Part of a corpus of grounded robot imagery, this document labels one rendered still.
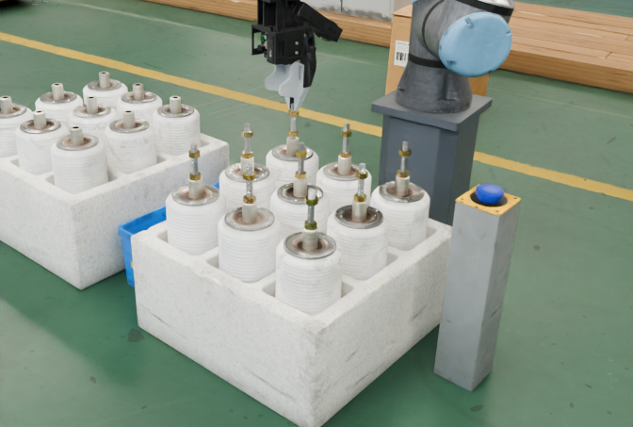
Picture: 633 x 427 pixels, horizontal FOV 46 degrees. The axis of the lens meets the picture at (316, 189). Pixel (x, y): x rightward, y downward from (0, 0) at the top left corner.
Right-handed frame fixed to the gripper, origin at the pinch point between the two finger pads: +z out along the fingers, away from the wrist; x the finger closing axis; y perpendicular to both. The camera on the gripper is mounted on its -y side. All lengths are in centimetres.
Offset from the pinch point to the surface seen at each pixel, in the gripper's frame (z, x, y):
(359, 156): 35, -35, -48
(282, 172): 11.6, 2.4, 4.6
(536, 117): 35, -28, -115
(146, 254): 18.7, 3.4, 31.9
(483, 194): 2.1, 41.2, -2.4
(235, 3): 28, -186, -105
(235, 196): 12.2, 5.0, 16.1
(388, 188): 9.6, 21.1, -3.6
